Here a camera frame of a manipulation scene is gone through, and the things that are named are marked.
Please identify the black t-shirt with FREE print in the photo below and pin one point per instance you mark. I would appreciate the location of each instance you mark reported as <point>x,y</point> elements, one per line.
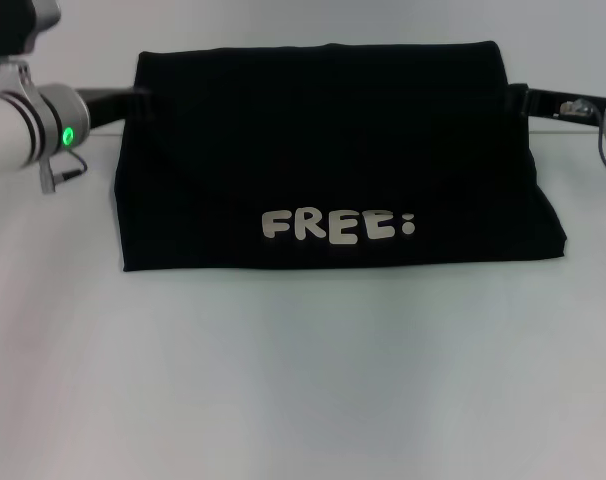
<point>333,150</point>

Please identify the silver plug on right gripper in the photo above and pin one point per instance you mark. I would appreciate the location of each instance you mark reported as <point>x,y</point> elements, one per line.
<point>575,107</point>

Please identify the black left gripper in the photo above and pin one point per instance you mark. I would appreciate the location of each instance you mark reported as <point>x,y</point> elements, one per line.
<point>108,102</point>

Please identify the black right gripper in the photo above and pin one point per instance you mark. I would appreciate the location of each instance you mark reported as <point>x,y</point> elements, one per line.
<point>545,104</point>

